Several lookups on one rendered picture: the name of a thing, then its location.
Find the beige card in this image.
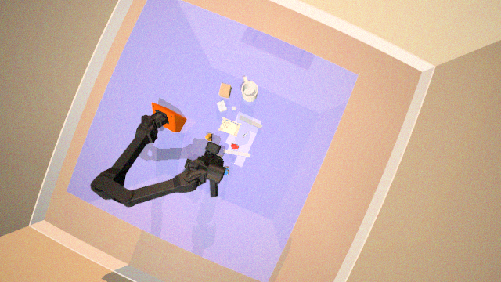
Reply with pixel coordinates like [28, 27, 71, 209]
[218, 117, 242, 137]

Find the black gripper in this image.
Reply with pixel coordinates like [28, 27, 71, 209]
[198, 142, 221, 165]

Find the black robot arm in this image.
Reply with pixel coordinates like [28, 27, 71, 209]
[90, 110, 226, 208]

